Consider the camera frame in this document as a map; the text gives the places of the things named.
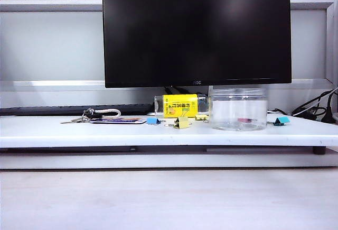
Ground round transparent plastic jar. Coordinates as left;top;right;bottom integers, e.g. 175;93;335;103
210;87;268;131

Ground plastic bottle with yellow label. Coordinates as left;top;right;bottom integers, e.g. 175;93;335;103
154;94;211;119

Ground blue binder clip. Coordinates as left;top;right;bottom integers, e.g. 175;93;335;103
146;117;167;125

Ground white desk riser board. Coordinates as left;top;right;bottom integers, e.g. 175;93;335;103
0;114;338;155

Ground printed key card tag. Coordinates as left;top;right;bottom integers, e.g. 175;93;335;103
89;117;147;125

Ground white lower base panel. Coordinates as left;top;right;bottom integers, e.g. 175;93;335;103
0;152;338;170

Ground black computer monitor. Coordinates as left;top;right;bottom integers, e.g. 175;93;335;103
102;0;293;88

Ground silver keys with black fob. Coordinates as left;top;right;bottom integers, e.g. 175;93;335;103
60;108;104;124

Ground teal binder clip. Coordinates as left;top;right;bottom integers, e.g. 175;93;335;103
266;116;290;126

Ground black keyboard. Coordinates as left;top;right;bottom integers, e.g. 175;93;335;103
0;103;155;116

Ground black power plug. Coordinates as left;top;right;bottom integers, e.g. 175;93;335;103
320;92;338;124

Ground white rope lanyard loop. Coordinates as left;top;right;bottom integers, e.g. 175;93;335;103
92;108;122;118

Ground white cable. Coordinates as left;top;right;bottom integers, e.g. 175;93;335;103
266;88;338;116

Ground black cable bundle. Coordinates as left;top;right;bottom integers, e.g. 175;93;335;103
292;87;338;117

